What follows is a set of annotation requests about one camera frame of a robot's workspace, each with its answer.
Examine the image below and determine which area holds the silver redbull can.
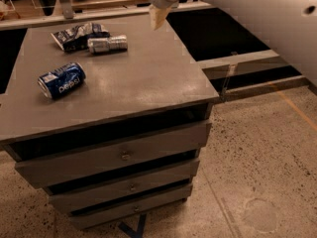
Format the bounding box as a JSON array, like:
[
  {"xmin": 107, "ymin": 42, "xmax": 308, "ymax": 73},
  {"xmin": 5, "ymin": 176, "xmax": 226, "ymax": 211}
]
[{"xmin": 87, "ymin": 35, "xmax": 128, "ymax": 54}]

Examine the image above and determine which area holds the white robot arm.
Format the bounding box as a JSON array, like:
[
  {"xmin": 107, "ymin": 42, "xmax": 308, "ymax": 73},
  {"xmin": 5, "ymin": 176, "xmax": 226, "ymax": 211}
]
[{"xmin": 149, "ymin": 0, "xmax": 317, "ymax": 85}]

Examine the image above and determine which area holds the blue chip bag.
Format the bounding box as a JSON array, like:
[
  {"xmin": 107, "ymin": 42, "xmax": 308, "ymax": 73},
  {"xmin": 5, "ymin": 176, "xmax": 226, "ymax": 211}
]
[{"xmin": 52, "ymin": 23, "xmax": 110, "ymax": 52}]

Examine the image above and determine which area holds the blue pepsi can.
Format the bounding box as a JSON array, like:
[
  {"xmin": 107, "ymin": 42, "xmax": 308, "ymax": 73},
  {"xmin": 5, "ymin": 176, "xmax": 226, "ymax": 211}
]
[{"xmin": 38, "ymin": 62, "xmax": 86, "ymax": 99}]

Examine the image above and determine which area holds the grey drawer cabinet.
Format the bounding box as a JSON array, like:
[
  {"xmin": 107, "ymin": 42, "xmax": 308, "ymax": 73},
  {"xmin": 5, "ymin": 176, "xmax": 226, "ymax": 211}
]
[{"xmin": 0, "ymin": 15, "xmax": 217, "ymax": 219}]

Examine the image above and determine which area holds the top grey drawer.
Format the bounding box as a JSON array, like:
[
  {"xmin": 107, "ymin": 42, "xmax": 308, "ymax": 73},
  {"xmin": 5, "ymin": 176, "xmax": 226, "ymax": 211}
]
[{"xmin": 15, "ymin": 120, "xmax": 211, "ymax": 188}]

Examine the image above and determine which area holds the grey drawer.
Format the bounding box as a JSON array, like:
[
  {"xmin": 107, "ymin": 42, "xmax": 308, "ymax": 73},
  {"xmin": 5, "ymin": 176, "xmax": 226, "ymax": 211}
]
[
  {"xmin": 49, "ymin": 158, "xmax": 199, "ymax": 213},
  {"xmin": 15, "ymin": 120, "xmax": 211, "ymax": 188},
  {"xmin": 69, "ymin": 183, "xmax": 192, "ymax": 229}
]

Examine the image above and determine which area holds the middle grey drawer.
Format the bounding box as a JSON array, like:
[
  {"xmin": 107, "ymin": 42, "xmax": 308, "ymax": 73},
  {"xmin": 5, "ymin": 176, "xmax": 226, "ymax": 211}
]
[{"xmin": 49, "ymin": 158, "xmax": 199, "ymax": 213}]

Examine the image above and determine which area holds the bottom grey drawer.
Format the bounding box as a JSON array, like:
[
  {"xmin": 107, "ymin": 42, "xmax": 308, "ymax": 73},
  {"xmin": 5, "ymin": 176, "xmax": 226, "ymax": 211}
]
[{"xmin": 69, "ymin": 183, "xmax": 192, "ymax": 229}]

